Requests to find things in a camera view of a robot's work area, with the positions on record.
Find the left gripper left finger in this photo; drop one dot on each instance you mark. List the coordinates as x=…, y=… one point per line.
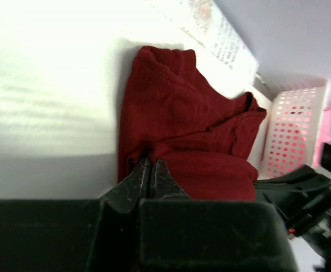
x=99, y=234

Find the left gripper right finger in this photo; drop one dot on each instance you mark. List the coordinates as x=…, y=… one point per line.
x=177, y=233

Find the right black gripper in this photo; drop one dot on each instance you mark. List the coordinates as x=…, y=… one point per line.
x=313, y=221

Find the dark red t shirt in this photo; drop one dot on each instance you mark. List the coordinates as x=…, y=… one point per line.
x=169, y=111

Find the white plastic basket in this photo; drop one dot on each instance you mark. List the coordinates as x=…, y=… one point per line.
x=293, y=129

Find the pink t shirt in basket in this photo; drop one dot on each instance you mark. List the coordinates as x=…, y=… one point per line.
x=323, y=135

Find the white paper sheets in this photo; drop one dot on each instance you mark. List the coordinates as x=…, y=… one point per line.
x=212, y=30

